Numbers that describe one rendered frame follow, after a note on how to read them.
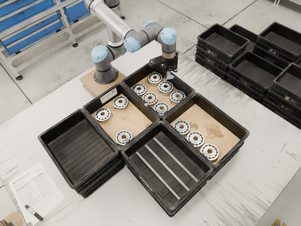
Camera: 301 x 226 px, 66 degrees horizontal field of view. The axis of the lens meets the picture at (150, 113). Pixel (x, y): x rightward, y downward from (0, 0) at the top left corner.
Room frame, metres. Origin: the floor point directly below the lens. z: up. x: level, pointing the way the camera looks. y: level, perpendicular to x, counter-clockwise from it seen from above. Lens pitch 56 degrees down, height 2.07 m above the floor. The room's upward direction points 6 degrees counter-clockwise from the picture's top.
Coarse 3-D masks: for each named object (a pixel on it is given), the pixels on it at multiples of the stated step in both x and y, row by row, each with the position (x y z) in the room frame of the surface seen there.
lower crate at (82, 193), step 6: (120, 162) 0.52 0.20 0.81; (114, 168) 0.49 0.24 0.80; (120, 168) 0.52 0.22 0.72; (108, 174) 0.47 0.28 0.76; (114, 174) 0.48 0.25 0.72; (96, 180) 0.42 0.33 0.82; (102, 180) 0.44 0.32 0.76; (90, 186) 0.40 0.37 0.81; (96, 186) 0.42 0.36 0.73; (84, 192) 0.37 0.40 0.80; (90, 192) 0.39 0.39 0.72
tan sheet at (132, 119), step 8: (112, 104) 0.92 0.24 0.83; (112, 112) 0.86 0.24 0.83; (120, 112) 0.85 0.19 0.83; (128, 112) 0.84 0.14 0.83; (136, 112) 0.84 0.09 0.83; (112, 120) 0.80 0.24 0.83; (120, 120) 0.79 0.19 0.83; (128, 120) 0.78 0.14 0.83; (136, 120) 0.78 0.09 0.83; (144, 120) 0.77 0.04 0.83; (104, 128) 0.74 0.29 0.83; (112, 128) 0.74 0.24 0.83; (120, 128) 0.73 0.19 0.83; (128, 128) 0.72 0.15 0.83; (136, 128) 0.72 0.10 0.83; (144, 128) 0.71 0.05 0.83; (112, 136) 0.68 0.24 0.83
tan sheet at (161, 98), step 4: (144, 80) 1.10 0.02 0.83; (164, 80) 1.08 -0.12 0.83; (144, 84) 1.06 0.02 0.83; (148, 84) 1.06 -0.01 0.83; (148, 88) 1.02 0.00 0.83; (152, 88) 1.02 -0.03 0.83; (156, 88) 1.02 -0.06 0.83; (156, 92) 0.98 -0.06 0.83; (160, 96) 0.94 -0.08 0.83; (164, 96) 0.94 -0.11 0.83; (168, 96) 0.94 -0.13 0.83; (160, 100) 0.91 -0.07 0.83; (164, 100) 0.91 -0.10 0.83; (168, 100) 0.90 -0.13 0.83; (168, 104) 0.87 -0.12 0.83; (172, 104) 0.87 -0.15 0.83
